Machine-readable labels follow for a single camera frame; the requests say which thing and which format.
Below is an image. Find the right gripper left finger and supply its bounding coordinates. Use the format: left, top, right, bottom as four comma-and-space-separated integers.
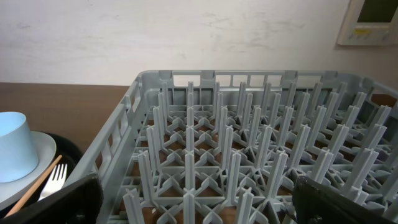
1, 174, 104, 224

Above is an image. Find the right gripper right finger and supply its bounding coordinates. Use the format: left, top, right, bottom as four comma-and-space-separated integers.
292, 175, 394, 224

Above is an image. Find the grey dishwasher rack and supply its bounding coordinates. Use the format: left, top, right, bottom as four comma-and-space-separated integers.
67, 70, 397, 223

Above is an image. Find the white plastic fork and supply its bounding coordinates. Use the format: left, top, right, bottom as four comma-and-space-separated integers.
39, 164, 68, 201

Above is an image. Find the round black serving tray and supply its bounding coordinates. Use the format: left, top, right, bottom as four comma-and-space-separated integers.
0, 132, 84, 218

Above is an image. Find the wooden chopstick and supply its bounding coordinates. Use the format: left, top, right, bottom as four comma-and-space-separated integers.
6, 155, 62, 217

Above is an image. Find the pale green plate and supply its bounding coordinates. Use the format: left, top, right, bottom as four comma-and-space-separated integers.
0, 131, 57, 210

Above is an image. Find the light blue cup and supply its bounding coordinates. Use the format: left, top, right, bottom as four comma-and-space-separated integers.
1, 111, 39, 183

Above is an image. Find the wall control panel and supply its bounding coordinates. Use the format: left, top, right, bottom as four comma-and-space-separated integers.
336, 0, 397, 46

